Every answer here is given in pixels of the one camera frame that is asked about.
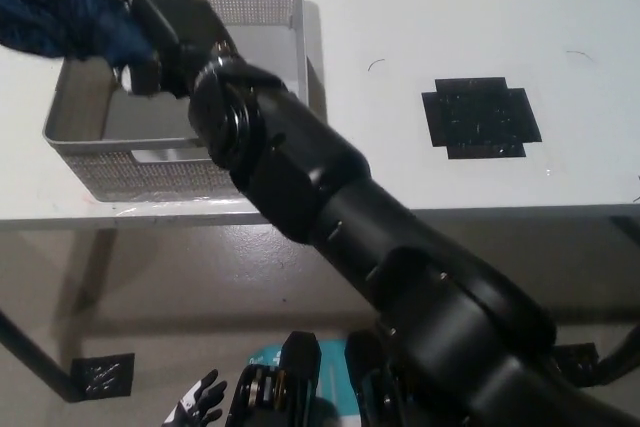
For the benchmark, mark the navy umbrella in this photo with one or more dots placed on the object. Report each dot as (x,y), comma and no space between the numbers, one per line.
(65,7)

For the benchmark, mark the grey perforated plastic basket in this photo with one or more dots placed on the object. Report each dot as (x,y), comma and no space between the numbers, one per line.
(260,2)

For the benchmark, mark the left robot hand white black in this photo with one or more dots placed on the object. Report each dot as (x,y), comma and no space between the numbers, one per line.
(200,399)

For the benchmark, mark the black tape cross patch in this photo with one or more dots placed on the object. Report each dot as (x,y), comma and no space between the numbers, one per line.
(480,117)

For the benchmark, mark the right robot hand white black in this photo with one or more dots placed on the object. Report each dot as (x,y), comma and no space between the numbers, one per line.
(185,32)

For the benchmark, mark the black table crossbar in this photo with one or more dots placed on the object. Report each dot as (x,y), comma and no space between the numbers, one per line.
(627,226)

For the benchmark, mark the black ribbed robot body block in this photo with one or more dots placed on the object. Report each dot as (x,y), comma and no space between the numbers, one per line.
(362,362)
(300,362)

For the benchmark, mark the black metal table leg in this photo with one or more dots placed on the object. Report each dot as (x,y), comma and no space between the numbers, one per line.
(40,359)
(620,359)

